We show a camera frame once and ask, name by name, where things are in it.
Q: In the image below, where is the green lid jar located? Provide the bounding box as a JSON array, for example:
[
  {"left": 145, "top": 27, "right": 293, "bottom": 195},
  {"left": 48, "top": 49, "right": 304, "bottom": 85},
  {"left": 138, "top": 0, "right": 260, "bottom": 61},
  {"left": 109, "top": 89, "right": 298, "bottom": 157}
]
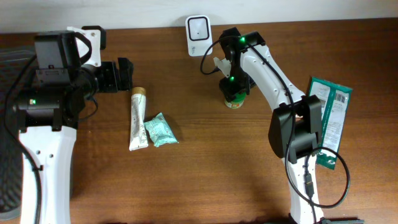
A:
[{"left": 224, "top": 93, "right": 246, "bottom": 109}]

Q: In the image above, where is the mint green tissue pack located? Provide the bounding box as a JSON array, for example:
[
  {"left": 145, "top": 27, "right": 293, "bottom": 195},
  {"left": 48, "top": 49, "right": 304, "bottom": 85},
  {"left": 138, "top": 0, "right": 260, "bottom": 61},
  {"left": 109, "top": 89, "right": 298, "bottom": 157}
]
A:
[{"left": 144, "top": 113, "right": 178, "bottom": 147}]

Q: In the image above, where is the white tube brown cap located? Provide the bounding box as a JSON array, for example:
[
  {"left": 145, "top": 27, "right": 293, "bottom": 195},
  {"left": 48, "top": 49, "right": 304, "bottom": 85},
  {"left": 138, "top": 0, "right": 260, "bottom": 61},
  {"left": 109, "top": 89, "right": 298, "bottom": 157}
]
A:
[{"left": 129, "top": 87, "right": 148, "bottom": 151}]

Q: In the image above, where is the green 3M wipes package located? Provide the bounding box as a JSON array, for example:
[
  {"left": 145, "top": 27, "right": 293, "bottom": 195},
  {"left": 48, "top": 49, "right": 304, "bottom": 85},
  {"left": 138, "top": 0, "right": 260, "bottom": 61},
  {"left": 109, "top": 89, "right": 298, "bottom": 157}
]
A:
[{"left": 308, "top": 77, "right": 353, "bottom": 153}]

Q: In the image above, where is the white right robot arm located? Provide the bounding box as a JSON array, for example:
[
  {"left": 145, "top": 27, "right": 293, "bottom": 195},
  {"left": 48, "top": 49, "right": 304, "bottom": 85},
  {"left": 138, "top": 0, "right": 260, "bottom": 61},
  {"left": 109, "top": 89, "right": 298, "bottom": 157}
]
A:
[{"left": 214, "top": 27, "right": 323, "bottom": 223}]

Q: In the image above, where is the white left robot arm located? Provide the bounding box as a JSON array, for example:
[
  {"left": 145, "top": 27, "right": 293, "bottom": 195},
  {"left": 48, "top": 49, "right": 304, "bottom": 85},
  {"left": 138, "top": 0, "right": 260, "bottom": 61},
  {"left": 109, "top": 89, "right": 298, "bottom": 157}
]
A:
[{"left": 12, "top": 26, "right": 134, "bottom": 223}]

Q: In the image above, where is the white barcode scanner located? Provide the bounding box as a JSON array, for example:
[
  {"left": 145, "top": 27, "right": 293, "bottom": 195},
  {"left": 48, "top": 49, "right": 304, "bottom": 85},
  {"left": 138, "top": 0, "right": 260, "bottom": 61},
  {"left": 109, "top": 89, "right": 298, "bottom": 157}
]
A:
[{"left": 185, "top": 15, "right": 213, "bottom": 57}]

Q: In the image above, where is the grey plastic basket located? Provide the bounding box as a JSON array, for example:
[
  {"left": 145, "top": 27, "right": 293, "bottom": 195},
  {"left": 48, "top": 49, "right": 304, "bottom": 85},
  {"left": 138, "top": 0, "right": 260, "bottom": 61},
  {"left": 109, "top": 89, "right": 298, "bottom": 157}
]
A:
[{"left": 1, "top": 46, "right": 35, "bottom": 222}]

